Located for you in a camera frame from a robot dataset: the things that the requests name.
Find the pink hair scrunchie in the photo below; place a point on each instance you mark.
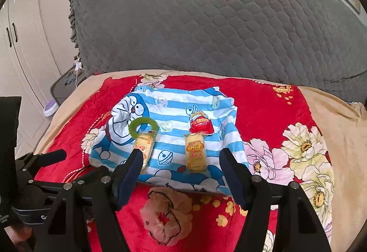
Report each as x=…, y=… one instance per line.
x=152, y=206

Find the white wardrobe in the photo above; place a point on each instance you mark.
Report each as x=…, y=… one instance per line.
x=23, y=40

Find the blue striped cartoon shirt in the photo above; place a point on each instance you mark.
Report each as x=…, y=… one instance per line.
x=177, y=108

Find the grey quilted headboard cover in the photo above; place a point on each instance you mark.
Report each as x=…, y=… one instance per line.
x=215, y=17

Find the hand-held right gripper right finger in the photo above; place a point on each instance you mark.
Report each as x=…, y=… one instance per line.
x=236, y=183

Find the person's left hand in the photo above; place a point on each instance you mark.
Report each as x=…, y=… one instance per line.
x=18, y=233

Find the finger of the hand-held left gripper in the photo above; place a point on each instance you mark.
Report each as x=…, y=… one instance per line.
x=43, y=191
x=37, y=161

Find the red floral blanket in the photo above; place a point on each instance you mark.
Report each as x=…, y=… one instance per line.
x=258, y=103
x=344, y=140

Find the grey patterned stool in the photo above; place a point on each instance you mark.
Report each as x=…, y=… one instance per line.
x=61, y=88

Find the purple and white scale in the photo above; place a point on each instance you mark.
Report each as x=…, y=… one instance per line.
x=51, y=108

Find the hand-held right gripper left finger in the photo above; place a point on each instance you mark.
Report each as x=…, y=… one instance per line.
x=129, y=180

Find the yellow snack cake packet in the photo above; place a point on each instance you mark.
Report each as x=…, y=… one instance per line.
x=144, y=146
x=195, y=151

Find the foil-wrapped chocolate egg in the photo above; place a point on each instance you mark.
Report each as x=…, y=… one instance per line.
x=200, y=126

